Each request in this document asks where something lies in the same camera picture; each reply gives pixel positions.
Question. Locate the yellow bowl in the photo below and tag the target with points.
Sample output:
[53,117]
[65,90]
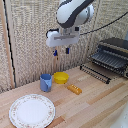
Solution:
[61,77]

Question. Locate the black oven rack tray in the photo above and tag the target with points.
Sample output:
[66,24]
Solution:
[94,73]

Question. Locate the white floral rimmed plate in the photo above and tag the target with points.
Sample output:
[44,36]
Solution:
[32,111]

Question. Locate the orange bread loaf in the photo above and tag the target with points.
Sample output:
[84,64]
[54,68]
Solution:
[74,89]

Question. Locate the blue mug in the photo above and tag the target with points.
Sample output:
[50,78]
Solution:
[46,82]

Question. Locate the black toaster oven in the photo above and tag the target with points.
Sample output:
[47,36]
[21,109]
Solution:
[112,55]

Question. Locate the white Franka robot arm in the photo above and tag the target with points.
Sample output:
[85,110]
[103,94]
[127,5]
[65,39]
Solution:
[72,12]

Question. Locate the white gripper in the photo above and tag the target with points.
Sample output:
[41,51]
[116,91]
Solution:
[62,38]

